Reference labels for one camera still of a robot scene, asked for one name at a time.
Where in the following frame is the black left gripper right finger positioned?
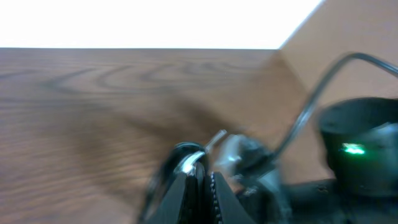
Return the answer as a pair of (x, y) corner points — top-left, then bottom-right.
(210, 172), (255, 224)

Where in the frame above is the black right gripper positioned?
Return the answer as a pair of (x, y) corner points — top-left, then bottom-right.
(215, 134), (339, 224)

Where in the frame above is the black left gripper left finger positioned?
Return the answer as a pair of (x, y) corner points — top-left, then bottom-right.
(146, 162), (206, 224)

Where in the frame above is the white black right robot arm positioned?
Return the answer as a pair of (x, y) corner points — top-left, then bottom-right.
(215, 97), (397, 223)

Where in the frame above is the wooden side panel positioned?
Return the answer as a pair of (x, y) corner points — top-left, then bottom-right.
(281, 0), (397, 184)

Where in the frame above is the black right camera cable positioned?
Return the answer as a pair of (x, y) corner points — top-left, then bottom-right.
(270, 52), (398, 162)

